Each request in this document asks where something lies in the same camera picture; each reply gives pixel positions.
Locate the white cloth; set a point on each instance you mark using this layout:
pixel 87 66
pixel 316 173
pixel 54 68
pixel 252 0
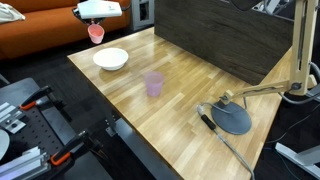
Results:
pixel 8 15

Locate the black inline lamp switch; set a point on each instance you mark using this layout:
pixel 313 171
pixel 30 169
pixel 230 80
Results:
pixel 209 122

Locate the translucent purple plastic cup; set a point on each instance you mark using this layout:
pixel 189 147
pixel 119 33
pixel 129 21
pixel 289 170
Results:
pixel 154 85

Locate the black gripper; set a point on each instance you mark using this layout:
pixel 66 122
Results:
pixel 76 12

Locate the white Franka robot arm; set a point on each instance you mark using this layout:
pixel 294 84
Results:
pixel 3 144

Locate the grey metal table frame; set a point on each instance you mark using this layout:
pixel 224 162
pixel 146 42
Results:
pixel 140 149

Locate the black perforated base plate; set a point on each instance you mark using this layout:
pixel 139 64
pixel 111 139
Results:
pixel 36 131

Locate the white metal frame foot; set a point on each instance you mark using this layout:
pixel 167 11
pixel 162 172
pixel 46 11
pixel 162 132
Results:
pixel 300 159

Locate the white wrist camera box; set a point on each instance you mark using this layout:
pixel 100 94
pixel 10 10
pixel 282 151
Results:
pixel 100 9

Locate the dark wood board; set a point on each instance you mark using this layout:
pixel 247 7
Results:
pixel 216 36

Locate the white bowl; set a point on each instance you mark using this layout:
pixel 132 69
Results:
pixel 110 58

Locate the orange sofa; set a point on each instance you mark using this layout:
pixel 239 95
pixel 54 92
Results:
pixel 40 30

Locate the grey cabinet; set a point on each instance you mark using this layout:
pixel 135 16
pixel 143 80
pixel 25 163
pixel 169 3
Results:
pixel 136 18

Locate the black orange bar clamp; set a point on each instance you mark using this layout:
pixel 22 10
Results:
pixel 68 149
pixel 35 96

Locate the aluminium extrusion rail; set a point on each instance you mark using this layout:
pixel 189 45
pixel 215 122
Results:
pixel 23 163
pixel 10 117

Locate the wooden desk lamp grey shade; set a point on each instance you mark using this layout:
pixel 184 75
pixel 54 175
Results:
pixel 231 120

